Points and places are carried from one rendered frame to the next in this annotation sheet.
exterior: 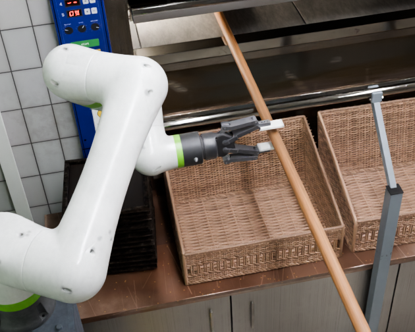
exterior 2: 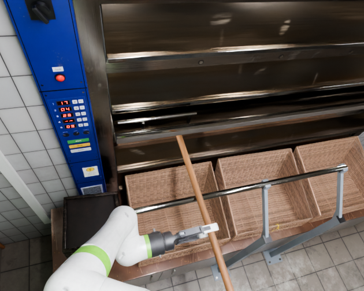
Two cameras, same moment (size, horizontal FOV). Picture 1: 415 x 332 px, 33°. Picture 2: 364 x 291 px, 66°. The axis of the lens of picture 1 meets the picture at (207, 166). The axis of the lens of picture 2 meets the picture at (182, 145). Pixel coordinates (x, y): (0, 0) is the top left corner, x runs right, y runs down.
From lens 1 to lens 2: 1.22 m
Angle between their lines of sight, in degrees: 20
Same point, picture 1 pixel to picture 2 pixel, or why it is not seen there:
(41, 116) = (46, 170)
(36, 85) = (42, 157)
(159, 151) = (136, 256)
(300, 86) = (212, 149)
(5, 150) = (21, 187)
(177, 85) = (139, 151)
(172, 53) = not seen: hidden behind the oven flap
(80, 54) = not seen: outside the picture
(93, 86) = not seen: outside the picture
